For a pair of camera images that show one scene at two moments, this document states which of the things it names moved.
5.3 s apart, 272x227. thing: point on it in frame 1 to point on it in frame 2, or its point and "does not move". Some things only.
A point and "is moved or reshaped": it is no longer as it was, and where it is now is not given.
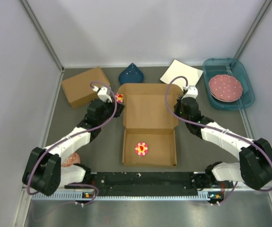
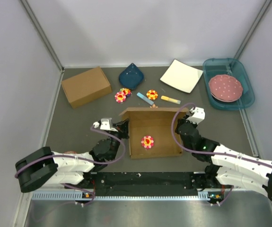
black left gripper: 119,108 to 122,128
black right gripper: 177,105 to 180,121
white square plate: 178,68 does not move
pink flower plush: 141,149 to 147,142
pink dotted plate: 225,88 does not move
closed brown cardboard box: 78,87 does not move
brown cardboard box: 149,136 is moved or reshaped
